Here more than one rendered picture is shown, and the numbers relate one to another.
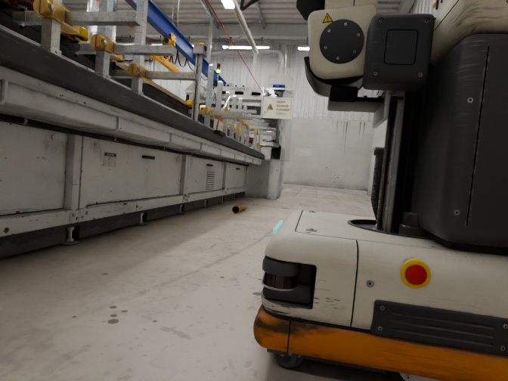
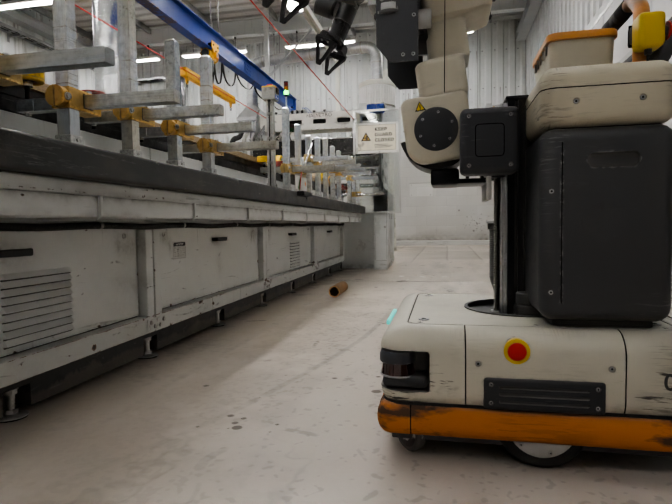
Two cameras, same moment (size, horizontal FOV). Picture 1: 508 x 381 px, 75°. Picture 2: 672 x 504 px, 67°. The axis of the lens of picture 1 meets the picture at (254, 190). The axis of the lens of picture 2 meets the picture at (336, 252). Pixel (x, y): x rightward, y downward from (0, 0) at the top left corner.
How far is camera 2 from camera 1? 0.46 m
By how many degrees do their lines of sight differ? 2
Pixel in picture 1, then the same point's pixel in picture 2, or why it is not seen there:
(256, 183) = (357, 248)
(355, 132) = not seen: hidden behind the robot
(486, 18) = (557, 118)
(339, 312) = (454, 392)
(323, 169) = (455, 213)
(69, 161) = (140, 260)
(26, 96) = (115, 206)
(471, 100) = (552, 191)
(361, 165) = not seen: hidden behind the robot
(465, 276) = (560, 349)
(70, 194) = (146, 299)
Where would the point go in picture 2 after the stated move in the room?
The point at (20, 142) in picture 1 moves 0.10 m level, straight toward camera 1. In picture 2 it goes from (96, 248) to (101, 249)
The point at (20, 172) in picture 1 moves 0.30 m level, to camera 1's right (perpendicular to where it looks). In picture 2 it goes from (98, 282) to (188, 281)
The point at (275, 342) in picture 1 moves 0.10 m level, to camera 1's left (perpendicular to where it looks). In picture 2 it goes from (399, 425) to (351, 425)
